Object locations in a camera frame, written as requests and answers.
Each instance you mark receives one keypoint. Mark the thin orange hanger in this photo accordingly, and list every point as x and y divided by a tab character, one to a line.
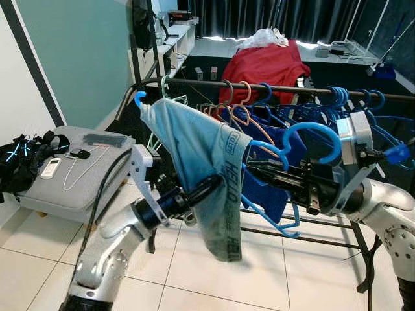
248	91

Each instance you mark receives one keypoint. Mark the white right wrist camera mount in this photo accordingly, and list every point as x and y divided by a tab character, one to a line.
356	136

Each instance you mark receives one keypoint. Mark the blue plastic hanger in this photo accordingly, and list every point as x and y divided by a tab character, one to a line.
367	94
381	97
311	126
269	91
338	92
332	100

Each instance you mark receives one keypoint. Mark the white shelf unit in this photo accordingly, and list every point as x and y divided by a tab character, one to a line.
178	45

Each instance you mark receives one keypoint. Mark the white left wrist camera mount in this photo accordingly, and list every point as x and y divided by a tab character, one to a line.
139	162

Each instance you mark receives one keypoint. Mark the white power strip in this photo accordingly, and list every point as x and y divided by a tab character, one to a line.
337	50

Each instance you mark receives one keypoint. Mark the blue broom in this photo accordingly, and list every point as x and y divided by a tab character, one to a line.
384	71

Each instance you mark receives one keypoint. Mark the black metal clothes rack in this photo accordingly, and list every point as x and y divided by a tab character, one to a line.
298	89

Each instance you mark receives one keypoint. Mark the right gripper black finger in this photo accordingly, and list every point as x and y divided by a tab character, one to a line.
275	181
269	167

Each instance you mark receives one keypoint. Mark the dark grey mesh pad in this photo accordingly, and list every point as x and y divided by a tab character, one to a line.
104	139

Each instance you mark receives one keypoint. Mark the white remote control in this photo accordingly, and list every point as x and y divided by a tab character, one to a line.
50	168

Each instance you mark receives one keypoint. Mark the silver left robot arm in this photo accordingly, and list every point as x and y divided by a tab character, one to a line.
104	259

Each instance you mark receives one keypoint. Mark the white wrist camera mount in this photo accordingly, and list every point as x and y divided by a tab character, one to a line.
356	136
139	162

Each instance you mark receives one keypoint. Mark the red blanket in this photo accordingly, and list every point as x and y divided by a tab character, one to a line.
266	65

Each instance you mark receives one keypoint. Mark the black device red display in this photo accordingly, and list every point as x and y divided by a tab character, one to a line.
179	15

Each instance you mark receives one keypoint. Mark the small grey box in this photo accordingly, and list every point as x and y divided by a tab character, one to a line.
214	72
198	73

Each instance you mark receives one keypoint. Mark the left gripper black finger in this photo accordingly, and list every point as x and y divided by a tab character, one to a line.
206	188

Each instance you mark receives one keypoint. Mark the brown hanger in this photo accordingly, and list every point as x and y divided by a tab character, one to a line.
228	87

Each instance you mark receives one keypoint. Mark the small black key fob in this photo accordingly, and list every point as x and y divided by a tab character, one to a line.
80	154

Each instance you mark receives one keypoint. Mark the teal plastic hanger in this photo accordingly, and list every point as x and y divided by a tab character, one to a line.
178	98

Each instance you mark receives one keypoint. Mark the white plastic bag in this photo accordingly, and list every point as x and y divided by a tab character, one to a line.
262	39

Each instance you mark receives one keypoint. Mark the grey fabric ottoman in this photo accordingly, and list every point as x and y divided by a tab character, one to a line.
78	188

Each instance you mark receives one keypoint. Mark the royal blue garment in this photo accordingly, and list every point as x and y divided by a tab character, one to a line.
266	204

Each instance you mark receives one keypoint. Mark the black bag cyan marks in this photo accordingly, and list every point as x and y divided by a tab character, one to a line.
26	168

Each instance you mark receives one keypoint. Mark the dark curtain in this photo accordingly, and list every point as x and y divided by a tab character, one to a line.
292	19

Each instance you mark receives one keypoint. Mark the light blue grey garment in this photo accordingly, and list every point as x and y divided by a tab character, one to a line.
194	149

